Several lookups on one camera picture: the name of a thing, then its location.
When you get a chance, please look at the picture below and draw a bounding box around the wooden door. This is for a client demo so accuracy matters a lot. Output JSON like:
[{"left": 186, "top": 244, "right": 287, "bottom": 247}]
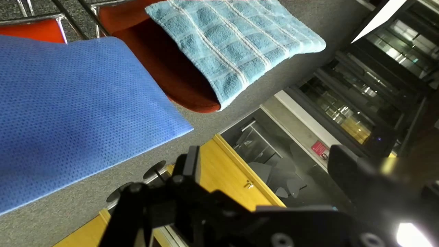
[
  {"left": 53, "top": 208, "right": 114, "bottom": 247},
  {"left": 196, "top": 133, "right": 287, "bottom": 212}
]

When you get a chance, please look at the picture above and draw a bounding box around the light blue checkered towel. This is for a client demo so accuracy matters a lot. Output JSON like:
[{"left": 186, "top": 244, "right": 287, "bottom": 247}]
[{"left": 144, "top": 0, "right": 328, "bottom": 111}]

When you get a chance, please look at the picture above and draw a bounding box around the small red wall sign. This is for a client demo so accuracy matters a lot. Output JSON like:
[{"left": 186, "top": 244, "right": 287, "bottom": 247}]
[{"left": 310, "top": 138, "right": 331, "bottom": 160}]

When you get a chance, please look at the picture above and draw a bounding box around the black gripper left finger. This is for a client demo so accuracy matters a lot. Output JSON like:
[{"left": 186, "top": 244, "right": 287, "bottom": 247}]
[{"left": 171, "top": 144, "right": 203, "bottom": 186}]

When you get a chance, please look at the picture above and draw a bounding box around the red chair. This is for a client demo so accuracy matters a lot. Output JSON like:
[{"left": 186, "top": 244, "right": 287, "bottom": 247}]
[
  {"left": 0, "top": 12, "right": 70, "bottom": 45},
  {"left": 96, "top": 2, "right": 222, "bottom": 113}
]

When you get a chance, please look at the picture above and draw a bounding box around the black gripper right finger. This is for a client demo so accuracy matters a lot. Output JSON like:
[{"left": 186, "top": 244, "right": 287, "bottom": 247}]
[{"left": 328, "top": 144, "right": 377, "bottom": 209}]

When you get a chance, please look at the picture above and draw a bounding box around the plain blue towel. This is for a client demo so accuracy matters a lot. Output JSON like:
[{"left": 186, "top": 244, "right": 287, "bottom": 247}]
[{"left": 0, "top": 34, "right": 196, "bottom": 216}]

